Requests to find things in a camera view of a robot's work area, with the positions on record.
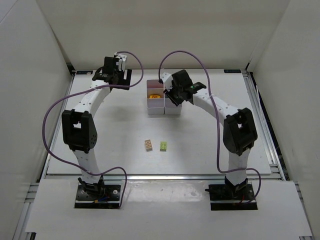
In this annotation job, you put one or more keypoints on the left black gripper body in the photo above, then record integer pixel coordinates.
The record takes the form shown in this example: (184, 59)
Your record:
(122, 81)

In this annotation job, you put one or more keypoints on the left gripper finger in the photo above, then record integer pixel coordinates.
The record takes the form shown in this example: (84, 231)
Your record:
(127, 74)
(121, 86)

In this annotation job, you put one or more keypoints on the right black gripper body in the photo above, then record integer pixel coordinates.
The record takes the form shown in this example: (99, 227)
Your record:
(175, 97)

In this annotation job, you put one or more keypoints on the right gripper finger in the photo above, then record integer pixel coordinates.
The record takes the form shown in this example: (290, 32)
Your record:
(177, 101)
(167, 94)

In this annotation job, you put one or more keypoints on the orange lego brick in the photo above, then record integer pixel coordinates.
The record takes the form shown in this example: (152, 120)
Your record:
(156, 96)

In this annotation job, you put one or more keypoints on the red curved lego brick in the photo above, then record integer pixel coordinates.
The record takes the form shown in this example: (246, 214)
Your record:
(155, 86)

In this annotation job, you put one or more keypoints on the light green lego brick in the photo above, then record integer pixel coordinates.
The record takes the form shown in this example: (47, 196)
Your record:
(163, 146)

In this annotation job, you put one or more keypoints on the cream lego brick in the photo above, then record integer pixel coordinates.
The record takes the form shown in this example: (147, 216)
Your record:
(148, 145)

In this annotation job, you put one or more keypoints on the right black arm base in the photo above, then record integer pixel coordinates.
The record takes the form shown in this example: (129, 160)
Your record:
(223, 199)

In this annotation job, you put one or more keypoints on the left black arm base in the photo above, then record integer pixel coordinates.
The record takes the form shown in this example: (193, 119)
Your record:
(109, 198)

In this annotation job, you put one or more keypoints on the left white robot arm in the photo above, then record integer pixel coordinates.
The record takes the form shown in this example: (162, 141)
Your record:
(78, 127)

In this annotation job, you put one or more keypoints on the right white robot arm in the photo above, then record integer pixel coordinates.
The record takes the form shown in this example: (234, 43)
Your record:
(238, 125)

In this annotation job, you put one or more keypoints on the right white divided container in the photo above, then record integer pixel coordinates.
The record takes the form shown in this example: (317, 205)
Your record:
(170, 108)

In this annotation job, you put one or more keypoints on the white divided container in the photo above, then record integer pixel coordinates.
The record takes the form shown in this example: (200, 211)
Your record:
(155, 106)
(170, 108)

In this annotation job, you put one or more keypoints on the left white divided container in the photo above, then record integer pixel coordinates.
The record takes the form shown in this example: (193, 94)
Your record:
(155, 106)

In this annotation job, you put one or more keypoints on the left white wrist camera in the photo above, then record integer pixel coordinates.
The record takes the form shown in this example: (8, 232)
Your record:
(120, 61)

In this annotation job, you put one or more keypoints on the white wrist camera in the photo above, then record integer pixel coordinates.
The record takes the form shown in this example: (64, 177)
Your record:
(166, 79)
(120, 61)

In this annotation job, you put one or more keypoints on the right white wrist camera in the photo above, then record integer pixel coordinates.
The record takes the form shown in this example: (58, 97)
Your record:
(166, 79)

